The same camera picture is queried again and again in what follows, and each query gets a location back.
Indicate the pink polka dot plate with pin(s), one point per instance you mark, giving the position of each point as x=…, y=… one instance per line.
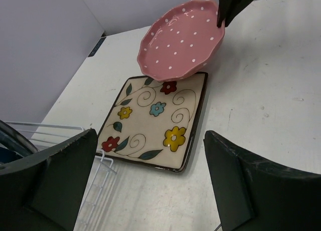
x=181, y=42

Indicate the teal leaf-shaped plate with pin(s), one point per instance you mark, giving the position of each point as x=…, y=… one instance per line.
x=14, y=145

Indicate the cream floral square plate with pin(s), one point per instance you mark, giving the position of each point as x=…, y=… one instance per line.
x=154, y=123

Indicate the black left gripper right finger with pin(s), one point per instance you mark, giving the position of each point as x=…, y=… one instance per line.
x=255, y=193

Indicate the black logo label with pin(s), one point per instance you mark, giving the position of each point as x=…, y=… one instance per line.
x=97, y=46

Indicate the white wire dish rack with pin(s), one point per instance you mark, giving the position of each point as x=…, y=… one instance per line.
x=101, y=175

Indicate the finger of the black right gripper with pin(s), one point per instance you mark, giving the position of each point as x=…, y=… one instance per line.
x=225, y=12
x=235, y=7

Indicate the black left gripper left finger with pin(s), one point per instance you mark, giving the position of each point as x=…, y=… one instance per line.
x=44, y=191

